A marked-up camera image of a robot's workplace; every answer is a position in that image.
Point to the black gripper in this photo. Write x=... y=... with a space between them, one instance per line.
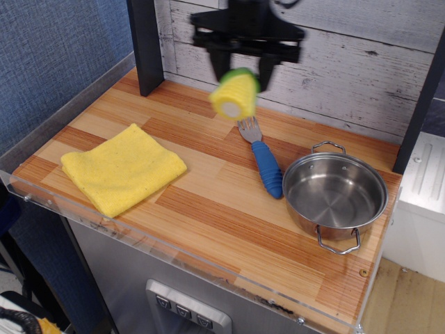
x=248 y=28

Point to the yellow green toy corn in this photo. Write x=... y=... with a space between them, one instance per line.
x=236 y=96

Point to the stainless steel pot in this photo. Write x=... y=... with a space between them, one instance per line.
x=334 y=197

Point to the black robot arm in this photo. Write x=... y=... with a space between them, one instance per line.
x=248 y=28

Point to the yellow folded cloth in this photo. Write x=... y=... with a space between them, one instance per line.
x=122 y=171

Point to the white appliance at right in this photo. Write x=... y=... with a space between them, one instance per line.
x=415 y=236

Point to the silver button control panel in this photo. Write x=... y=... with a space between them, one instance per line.
x=184 y=309

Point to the clear acrylic table guard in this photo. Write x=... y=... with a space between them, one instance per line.
x=214 y=235

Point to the blue handled fork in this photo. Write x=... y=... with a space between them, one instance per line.
x=269 y=170

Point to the black left vertical post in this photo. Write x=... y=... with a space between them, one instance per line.
x=146 y=44

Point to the black vertical post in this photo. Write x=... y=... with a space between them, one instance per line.
x=146 y=44
x=428 y=116

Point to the black right vertical post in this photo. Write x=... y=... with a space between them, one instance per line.
x=428 y=116

